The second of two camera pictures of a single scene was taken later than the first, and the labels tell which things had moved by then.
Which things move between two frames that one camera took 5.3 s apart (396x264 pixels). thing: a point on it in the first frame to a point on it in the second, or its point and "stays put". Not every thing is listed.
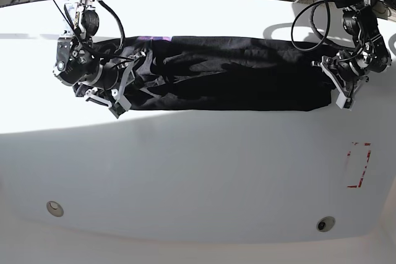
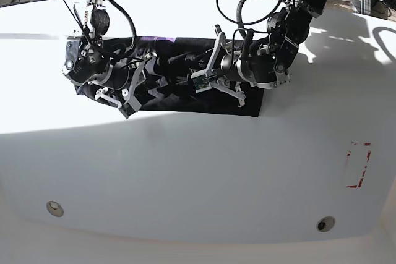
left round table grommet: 54,208 stays put
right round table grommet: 325,224 stays put
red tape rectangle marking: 349,154 stays put
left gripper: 349,73 to 202,80
